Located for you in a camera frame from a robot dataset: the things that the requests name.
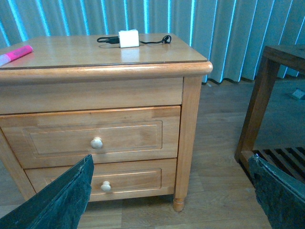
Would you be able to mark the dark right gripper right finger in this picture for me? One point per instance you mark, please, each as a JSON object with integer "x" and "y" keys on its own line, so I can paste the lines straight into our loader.
{"x": 281, "y": 196}

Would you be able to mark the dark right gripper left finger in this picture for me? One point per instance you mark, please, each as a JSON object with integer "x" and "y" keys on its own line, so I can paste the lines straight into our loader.
{"x": 59, "y": 205}

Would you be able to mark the floor power outlet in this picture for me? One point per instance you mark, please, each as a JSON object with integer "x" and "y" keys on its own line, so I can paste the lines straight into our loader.
{"x": 298, "y": 94}

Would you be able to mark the dark wooden side table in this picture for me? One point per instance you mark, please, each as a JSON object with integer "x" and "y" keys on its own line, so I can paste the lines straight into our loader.
{"x": 290, "y": 160}

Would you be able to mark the wooden drawer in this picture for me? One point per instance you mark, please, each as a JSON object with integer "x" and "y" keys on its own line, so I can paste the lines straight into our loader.
{"x": 112, "y": 135}
{"x": 133, "y": 179}

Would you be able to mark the white charger block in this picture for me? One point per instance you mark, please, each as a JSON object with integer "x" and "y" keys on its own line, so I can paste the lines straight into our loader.
{"x": 128, "y": 39}

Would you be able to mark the pale pleated curtain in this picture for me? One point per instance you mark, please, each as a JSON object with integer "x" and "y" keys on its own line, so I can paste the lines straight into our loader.
{"x": 230, "y": 33}

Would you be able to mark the wooden nightstand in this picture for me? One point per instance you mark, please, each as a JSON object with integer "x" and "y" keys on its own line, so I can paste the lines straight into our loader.
{"x": 75, "y": 73}

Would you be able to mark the pink highlighter marker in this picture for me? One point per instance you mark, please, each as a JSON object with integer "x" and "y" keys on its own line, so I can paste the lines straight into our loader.
{"x": 15, "y": 54}

